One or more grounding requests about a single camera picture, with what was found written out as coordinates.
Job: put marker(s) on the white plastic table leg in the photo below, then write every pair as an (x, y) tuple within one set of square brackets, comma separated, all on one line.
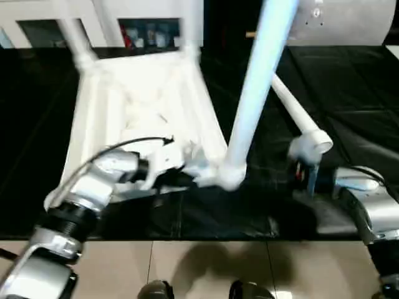
[(296, 106), (191, 31), (258, 78), (76, 43)]

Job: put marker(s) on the white plastic table top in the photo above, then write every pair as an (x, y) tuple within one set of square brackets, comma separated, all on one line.
[(103, 102)]

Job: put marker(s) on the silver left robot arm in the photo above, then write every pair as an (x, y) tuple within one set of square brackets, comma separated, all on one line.
[(90, 187)]

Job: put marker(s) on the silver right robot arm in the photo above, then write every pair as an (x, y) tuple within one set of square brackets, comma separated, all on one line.
[(374, 211)]

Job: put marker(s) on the black table mat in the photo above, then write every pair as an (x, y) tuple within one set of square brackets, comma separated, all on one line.
[(343, 93)]

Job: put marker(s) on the dark left robot foot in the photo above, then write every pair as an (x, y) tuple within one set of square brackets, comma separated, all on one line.
[(154, 291)]

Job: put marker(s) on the gold label sticker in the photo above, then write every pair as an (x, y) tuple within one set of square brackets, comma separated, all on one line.
[(250, 34)]

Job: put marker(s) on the grey cushion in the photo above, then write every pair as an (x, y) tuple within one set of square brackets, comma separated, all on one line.
[(349, 28)]

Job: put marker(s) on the white flat board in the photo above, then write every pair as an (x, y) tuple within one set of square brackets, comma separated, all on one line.
[(393, 51)]

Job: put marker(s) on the black cabinet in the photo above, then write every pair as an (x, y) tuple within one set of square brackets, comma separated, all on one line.
[(227, 21)]

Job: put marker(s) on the white glass-door cabinet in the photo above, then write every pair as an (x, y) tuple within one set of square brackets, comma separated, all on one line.
[(103, 9)]

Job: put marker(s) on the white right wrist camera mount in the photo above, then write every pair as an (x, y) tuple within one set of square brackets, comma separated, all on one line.
[(304, 149)]

